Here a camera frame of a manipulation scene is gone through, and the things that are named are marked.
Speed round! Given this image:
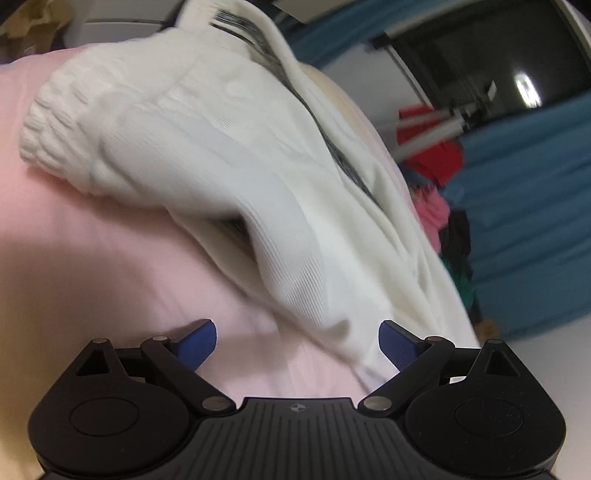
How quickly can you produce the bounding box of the red cloth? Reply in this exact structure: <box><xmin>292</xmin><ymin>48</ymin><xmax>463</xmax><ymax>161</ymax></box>
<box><xmin>397</xmin><ymin>105</ymin><xmax>465</xmax><ymax>188</ymax></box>

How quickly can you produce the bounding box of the blue curtain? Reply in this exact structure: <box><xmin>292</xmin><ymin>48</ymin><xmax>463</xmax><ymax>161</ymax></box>
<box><xmin>277</xmin><ymin>0</ymin><xmax>591</xmax><ymax>341</ymax></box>

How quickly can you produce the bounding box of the white knit sweater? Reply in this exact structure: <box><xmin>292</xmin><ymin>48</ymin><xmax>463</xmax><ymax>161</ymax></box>
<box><xmin>19</xmin><ymin>0</ymin><xmax>481</xmax><ymax>384</ymax></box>

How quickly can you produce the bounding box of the pile of colourful clothes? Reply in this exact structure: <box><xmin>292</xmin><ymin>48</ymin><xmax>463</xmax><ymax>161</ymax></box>
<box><xmin>406</xmin><ymin>178</ymin><xmax>483</xmax><ymax>324</ymax></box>

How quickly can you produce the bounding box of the silver tripod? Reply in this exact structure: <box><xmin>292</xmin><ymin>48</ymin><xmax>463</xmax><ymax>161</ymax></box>
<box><xmin>398</xmin><ymin>80</ymin><xmax>498</xmax><ymax>162</ymax></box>

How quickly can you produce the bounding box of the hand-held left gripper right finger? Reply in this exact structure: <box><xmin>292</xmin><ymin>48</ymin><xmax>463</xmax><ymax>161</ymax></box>
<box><xmin>357</xmin><ymin>320</ymin><xmax>526</xmax><ymax>416</ymax></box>

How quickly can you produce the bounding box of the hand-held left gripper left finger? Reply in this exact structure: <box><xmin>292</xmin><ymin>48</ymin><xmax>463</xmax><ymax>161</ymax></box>
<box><xmin>74</xmin><ymin>319</ymin><xmax>234</xmax><ymax>415</ymax></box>

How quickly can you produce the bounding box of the cardboard box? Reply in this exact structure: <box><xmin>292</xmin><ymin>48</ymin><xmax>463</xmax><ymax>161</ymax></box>
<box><xmin>0</xmin><ymin>0</ymin><xmax>77</xmax><ymax>58</ymax></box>

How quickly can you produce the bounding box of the pink bed sheet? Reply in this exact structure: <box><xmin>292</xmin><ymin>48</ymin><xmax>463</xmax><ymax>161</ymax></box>
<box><xmin>0</xmin><ymin>45</ymin><xmax>462</xmax><ymax>480</ymax></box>

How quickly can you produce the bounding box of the dark window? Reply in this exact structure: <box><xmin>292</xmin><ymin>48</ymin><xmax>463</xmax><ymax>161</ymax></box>
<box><xmin>385</xmin><ymin>0</ymin><xmax>591</xmax><ymax>121</ymax></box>

